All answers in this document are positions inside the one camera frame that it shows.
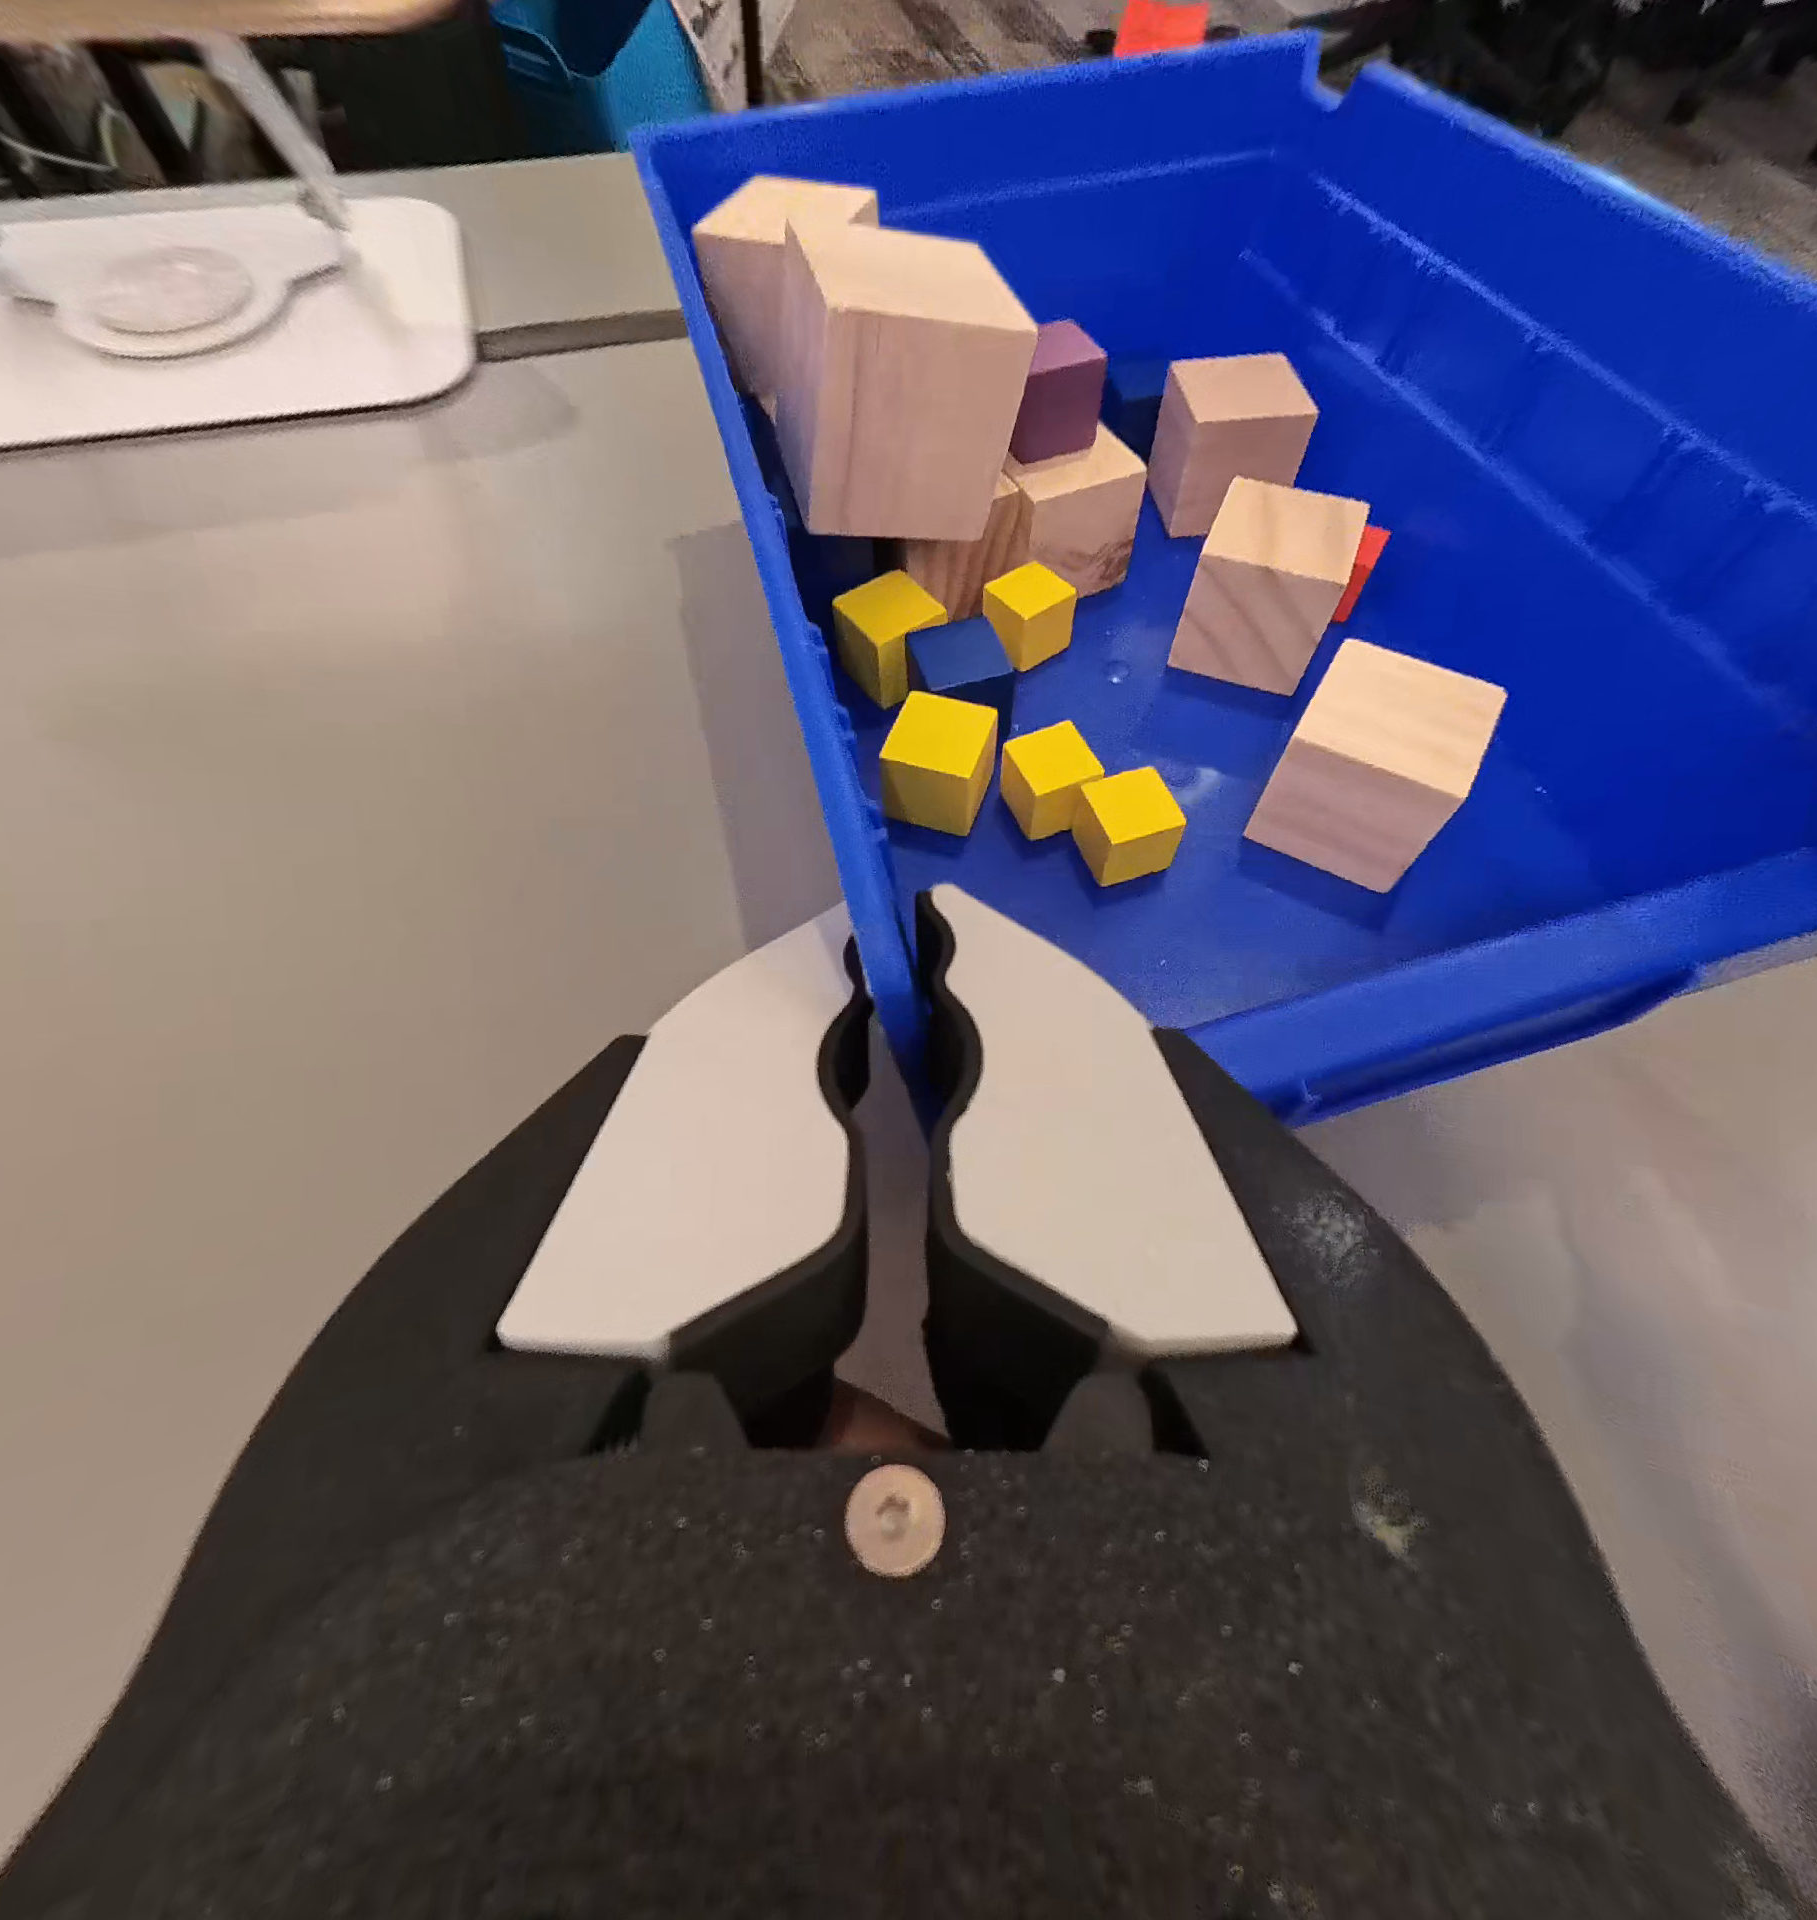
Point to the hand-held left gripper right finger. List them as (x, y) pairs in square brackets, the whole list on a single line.
[(1104, 1186)]

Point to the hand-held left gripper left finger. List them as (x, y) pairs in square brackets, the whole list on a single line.
[(687, 1186)]

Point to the small yellow cube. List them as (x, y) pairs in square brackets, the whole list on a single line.
[(1047, 776), (884, 631), (1030, 617), (1129, 824), (940, 765)]

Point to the blue plastic bin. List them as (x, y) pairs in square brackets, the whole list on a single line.
[(1526, 452)]

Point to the small red cube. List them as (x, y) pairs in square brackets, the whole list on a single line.
[(1364, 571)]

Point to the small blue cube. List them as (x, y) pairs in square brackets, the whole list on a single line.
[(1138, 380), (961, 655)]

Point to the small purple cube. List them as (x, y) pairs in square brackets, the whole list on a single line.
[(1060, 393)]

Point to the pile of plain wooden cubes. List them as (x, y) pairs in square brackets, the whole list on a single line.
[(911, 390)]

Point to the grey desk hatch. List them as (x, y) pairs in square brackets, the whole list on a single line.
[(575, 339)]

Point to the white desk stand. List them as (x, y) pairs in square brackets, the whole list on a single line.
[(366, 330)]

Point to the teal bag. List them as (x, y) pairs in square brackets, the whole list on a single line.
[(593, 75)]

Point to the white printed sheet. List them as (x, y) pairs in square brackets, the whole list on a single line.
[(715, 46)]

